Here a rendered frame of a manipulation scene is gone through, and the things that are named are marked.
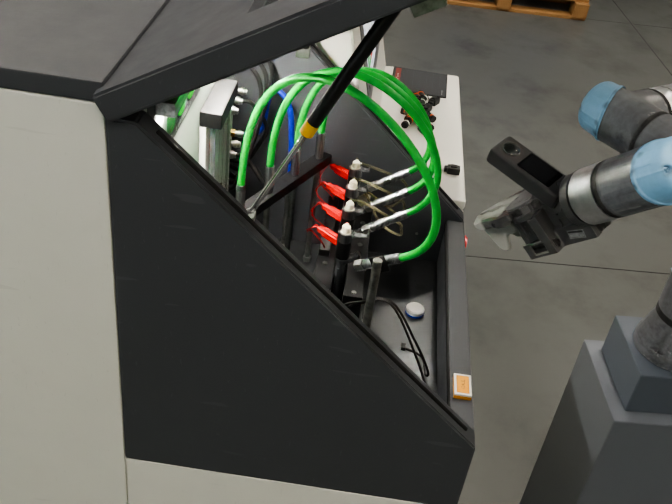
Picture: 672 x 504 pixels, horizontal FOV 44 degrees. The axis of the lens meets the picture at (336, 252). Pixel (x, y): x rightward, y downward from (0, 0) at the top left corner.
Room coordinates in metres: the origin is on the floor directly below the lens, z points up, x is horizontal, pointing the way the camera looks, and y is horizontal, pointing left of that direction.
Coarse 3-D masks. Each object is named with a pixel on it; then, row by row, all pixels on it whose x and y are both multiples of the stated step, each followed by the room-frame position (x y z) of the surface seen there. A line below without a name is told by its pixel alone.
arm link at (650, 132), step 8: (656, 120) 0.97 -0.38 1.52; (664, 120) 0.97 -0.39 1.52; (648, 128) 0.97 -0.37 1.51; (656, 128) 0.96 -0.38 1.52; (664, 128) 0.96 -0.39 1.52; (640, 136) 0.96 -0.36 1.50; (648, 136) 0.96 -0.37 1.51; (656, 136) 0.95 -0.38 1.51; (664, 136) 0.95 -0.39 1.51; (640, 144) 0.96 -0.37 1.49
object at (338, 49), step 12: (336, 36) 1.61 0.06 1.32; (348, 36) 1.61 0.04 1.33; (360, 36) 1.74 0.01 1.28; (324, 48) 1.61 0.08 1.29; (336, 48) 1.61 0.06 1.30; (348, 48) 1.61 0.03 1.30; (336, 60) 1.61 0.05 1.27; (384, 60) 2.27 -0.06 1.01; (360, 84) 1.64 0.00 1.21; (372, 96) 1.85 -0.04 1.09
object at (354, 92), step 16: (288, 80) 1.22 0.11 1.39; (304, 80) 1.20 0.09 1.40; (320, 80) 1.19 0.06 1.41; (272, 96) 1.23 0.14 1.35; (352, 96) 1.17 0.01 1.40; (368, 96) 1.17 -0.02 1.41; (256, 112) 1.24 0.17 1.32; (384, 112) 1.15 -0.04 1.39; (400, 128) 1.14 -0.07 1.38; (240, 160) 1.25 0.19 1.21; (416, 160) 1.11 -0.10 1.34; (240, 176) 1.25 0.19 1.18; (432, 192) 1.10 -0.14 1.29; (432, 208) 1.10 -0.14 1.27; (432, 224) 1.10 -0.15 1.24; (432, 240) 1.09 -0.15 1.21; (400, 256) 1.11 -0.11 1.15; (416, 256) 1.10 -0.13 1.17
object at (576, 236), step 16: (528, 192) 0.99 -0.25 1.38; (560, 192) 0.92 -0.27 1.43; (512, 208) 0.95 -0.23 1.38; (528, 208) 0.94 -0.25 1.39; (544, 208) 0.94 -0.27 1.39; (560, 208) 0.93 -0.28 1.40; (528, 224) 0.95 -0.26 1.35; (544, 224) 0.93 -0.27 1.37; (560, 224) 0.93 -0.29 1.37; (576, 224) 0.90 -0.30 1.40; (608, 224) 0.92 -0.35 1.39; (528, 240) 0.95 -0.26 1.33; (544, 240) 0.92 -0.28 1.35; (560, 240) 0.93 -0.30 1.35; (576, 240) 0.91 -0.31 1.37
